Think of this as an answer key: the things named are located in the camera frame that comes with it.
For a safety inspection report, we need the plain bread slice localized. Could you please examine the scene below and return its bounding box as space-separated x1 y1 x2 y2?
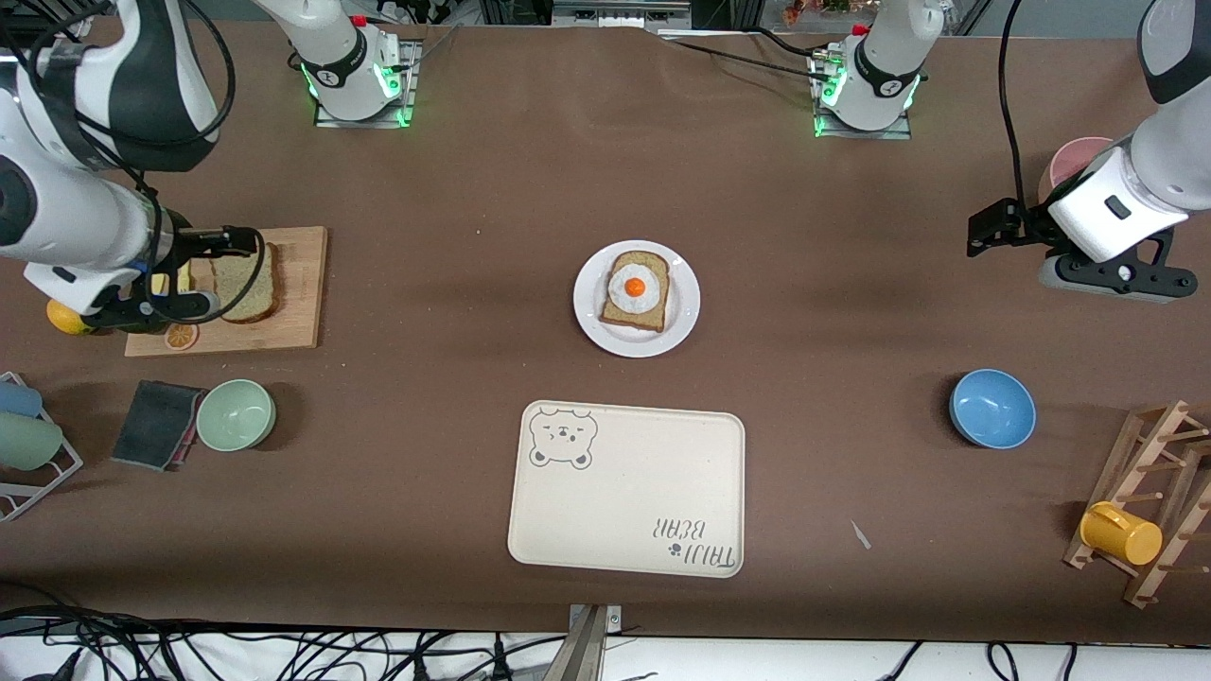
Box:
210 242 283 325

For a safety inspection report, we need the toy fried egg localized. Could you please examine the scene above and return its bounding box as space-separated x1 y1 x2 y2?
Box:
608 265 661 315

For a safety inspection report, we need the round white plate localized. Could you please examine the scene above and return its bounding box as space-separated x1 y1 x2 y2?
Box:
572 238 702 358

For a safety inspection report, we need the bamboo cutting board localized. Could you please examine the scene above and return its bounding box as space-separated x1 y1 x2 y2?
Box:
125 225 329 358

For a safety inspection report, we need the pink bowl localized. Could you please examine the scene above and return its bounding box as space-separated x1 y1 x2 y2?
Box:
1038 137 1117 204

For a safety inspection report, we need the yellow lemon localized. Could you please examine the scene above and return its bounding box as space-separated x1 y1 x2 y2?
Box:
45 298 97 338

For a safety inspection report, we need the blue bowl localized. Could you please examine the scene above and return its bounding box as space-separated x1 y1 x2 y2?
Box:
949 369 1038 450

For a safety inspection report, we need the pale green bowl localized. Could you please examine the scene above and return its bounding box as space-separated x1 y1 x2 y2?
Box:
196 378 278 452

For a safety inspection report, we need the dark grey folded cloth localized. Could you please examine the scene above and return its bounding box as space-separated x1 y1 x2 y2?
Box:
111 380 207 472

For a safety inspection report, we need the light blue cup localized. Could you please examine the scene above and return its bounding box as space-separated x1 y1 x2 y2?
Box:
0 380 44 419

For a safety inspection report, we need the wooden peg rack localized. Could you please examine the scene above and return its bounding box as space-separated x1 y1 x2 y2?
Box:
1062 400 1211 608

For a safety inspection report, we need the sage green cup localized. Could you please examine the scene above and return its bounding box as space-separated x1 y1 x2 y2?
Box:
0 411 64 472

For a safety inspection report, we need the yellow cup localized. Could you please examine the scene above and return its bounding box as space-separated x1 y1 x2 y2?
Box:
1079 501 1165 567

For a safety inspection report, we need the cream tray with bear print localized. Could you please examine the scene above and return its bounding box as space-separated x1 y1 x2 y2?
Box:
507 400 746 579

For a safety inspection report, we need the metal base plate of left arm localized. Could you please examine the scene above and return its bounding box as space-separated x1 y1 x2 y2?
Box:
812 47 914 141

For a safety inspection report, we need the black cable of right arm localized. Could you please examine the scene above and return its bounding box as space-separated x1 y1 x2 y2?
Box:
0 0 237 327

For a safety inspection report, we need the metal base plate of right arm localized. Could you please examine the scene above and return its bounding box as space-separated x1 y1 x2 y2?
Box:
314 38 419 129

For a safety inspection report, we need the white wire cup rack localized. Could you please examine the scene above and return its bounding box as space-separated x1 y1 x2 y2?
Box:
0 371 84 523

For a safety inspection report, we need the black cable across table edge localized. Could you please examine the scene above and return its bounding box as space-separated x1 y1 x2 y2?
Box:
653 28 838 84

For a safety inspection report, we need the black floor cable tangle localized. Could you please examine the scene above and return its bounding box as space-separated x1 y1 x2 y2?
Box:
0 605 569 681

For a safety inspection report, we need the aluminium frame profile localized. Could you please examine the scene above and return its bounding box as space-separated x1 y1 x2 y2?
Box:
552 0 693 31

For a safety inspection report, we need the metal clamp bracket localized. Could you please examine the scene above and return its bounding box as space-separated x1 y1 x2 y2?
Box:
544 603 623 681

